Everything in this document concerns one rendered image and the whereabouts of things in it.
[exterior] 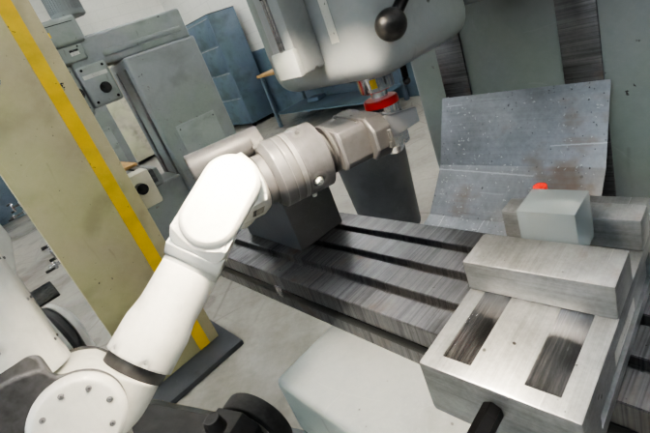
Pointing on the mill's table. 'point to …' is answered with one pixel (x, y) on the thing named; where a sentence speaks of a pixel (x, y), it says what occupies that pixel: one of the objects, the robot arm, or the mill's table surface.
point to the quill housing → (368, 8)
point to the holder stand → (298, 220)
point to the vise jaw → (551, 274)
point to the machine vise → (544, 342)
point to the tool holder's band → (381, 101)
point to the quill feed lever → (394, 20)
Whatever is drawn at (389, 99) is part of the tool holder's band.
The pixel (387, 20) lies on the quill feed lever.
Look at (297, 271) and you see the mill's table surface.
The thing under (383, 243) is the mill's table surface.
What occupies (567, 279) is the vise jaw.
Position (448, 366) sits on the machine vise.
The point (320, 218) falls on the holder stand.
